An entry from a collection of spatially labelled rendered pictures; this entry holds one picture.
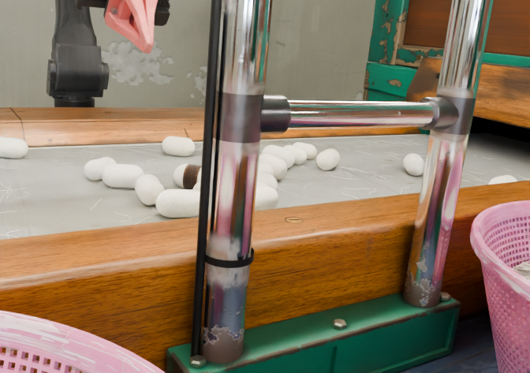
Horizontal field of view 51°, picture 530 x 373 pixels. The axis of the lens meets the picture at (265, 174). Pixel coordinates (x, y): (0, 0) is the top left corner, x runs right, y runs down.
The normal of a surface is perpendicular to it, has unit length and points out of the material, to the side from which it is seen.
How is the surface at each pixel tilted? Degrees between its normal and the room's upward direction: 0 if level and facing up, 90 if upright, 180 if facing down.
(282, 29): 90
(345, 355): 90
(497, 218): 75
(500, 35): 90
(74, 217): 0
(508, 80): 67
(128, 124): 45
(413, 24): 90
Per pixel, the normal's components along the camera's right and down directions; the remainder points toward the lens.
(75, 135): 0.43, -0.50
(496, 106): -0.75, -0.33
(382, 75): -0.85, 0.06
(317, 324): 0.09, -0.96
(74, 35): 0.46, -0.06
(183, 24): 0.55, 0.26
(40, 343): -0.28, -0.04
